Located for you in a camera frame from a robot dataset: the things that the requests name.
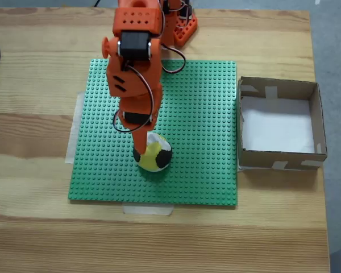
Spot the white yellow black ball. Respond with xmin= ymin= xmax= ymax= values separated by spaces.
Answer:
xmin=132 ymin=132 xmax=173 ymax=173

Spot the brown cardboard box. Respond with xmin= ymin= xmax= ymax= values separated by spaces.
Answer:
xmin=237 ymin=76 xmax=328 ymax=171

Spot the white paper box lining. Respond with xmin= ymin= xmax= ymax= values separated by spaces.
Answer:
xmin=240 ymin=96 xmax=315 ymax=154

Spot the green studded baseplate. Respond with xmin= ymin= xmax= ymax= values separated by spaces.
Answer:
xmin=67 ymin=59 xmax=239 ymax=210

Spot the wide translucent tape strip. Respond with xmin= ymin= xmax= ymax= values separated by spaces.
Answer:
xmin=64 ymin=91 xmax=86 ymax=165

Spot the narrow translucent tape strip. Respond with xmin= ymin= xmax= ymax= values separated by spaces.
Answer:
xmin=122 ymin=204 xmax=174 ymax=216

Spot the thin gripper servo cable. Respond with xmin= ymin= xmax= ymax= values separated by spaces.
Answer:
xmin=113 ymin=58 xmax=155 ymax=134

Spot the thin wrist servo cable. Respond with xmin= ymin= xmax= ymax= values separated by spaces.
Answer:
xmin=160 ymin=44 xmax=186 ymax=75

